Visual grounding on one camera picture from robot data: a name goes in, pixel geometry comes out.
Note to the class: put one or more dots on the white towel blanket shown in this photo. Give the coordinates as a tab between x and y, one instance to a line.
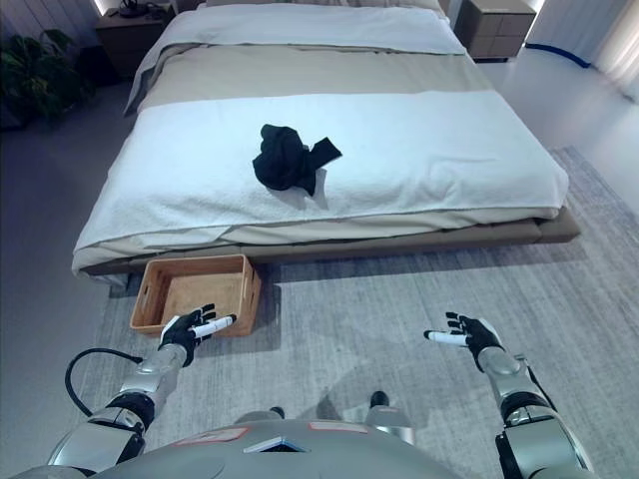
319	164

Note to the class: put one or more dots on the silver robot leg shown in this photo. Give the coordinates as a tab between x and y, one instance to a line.
264	415
385	411

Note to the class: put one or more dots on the woven wicker basket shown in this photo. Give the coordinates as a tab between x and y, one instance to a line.
194	295

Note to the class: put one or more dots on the silver right robot leg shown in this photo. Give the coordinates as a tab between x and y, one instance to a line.
385	411

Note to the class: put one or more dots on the white folded top sheet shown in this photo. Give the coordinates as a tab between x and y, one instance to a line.
314	27

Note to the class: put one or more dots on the grey area rug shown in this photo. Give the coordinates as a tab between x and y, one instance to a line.
399	324

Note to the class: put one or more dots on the green potted plant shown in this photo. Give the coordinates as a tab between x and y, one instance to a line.
37	75

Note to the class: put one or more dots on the beige upholstered bed frame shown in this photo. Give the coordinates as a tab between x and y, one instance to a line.
554	227

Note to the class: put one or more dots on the beige duvet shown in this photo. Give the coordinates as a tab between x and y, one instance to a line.
299	70

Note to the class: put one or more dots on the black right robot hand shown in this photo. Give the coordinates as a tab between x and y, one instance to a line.
475	333

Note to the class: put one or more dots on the black crumpled garment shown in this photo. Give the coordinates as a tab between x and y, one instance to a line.
292	160

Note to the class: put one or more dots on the grey robot torso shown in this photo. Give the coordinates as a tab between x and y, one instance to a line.
279	451

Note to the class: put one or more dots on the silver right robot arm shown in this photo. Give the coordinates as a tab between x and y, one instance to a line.
529	419

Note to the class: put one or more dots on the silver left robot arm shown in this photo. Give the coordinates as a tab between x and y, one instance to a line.
107	409

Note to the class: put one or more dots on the light wooden nightstand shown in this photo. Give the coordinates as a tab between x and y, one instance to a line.
500	27

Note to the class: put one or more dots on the silver left robot leg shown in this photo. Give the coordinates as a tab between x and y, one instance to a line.
264	415

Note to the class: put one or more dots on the dark wooden nightstand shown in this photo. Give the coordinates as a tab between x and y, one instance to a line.
131	37

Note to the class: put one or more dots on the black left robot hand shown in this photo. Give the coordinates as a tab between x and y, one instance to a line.
181	331

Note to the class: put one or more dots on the white curtain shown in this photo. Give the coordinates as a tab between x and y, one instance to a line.
619	42

